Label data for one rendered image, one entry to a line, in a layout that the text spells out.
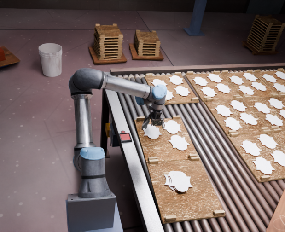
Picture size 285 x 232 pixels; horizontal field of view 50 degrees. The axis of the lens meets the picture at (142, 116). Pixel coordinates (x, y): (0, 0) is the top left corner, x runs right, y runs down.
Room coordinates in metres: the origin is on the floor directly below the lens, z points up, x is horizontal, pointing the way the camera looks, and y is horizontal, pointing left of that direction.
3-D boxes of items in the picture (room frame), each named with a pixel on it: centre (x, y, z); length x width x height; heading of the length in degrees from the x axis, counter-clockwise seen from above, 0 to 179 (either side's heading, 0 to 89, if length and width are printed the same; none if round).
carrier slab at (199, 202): (1.14, -0.29, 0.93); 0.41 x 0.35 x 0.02; 16
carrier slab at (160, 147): (1.54, -0.17, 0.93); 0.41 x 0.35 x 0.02; 17
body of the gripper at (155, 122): (1.54, -0.09, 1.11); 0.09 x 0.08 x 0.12; 17
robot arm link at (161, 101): (1.54, -0.09, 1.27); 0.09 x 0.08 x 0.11; 123
